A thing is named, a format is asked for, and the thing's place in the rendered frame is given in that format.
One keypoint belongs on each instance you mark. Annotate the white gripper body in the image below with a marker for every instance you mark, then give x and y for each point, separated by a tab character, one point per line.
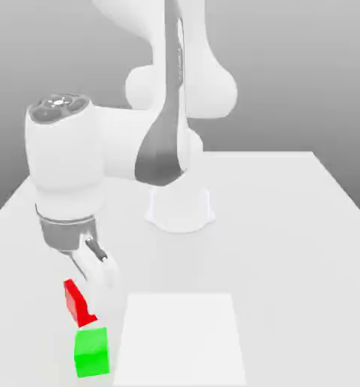
96	273

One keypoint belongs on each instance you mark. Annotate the small red cube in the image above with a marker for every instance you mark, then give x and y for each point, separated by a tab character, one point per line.
74	299

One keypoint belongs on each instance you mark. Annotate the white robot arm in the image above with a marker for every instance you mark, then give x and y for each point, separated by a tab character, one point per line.
65	151

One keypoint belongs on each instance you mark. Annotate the small green cube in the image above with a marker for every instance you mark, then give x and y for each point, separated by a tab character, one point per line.
91	352

